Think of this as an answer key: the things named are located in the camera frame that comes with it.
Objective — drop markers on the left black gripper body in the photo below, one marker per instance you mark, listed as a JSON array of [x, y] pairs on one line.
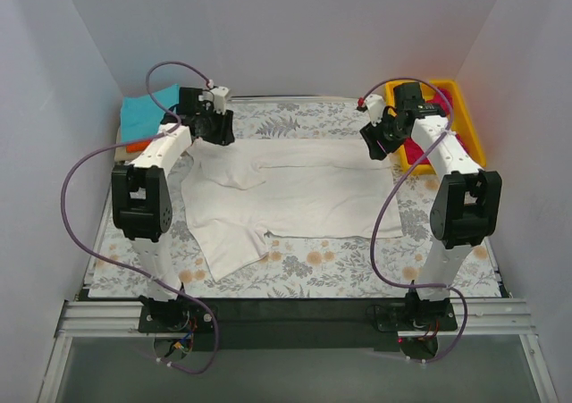
[[224, 129]]

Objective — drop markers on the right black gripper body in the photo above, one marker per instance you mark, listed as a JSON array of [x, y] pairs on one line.
[[372, 140]]

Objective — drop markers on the white t shirt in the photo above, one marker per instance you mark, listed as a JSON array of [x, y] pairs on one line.
[[294, 188]]

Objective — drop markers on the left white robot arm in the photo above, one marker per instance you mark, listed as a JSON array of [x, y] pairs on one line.
[[141, 202]]

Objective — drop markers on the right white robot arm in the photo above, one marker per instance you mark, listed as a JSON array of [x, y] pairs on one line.
[[465, 208]]

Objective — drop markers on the magenta t shirt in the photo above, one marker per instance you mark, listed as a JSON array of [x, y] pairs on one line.
[[461, 124]]

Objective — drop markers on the folded teal t shirt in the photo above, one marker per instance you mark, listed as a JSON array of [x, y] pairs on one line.
[[141, 117]]

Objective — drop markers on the yellow plastic bin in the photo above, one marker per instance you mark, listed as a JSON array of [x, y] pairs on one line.
[[477, 152]]

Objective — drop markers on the folded orange t shirt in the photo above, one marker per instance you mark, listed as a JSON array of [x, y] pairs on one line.
[[136, 147]]

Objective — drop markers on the folded beige t shirt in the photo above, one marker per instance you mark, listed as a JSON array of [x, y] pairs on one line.
[[120, 153]]

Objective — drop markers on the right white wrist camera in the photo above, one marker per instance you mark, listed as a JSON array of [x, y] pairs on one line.
[[373, 105]]

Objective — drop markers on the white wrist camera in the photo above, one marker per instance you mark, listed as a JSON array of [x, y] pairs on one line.
[[373, 105], [218, 95]]

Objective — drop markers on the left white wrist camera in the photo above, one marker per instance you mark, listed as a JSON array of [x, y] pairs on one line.
[[218, 95]]

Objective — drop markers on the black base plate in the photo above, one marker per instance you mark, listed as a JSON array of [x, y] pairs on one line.
[[297, 323]]

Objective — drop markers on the aluminium frame rail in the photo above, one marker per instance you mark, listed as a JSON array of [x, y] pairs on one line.
[[297, 350]]

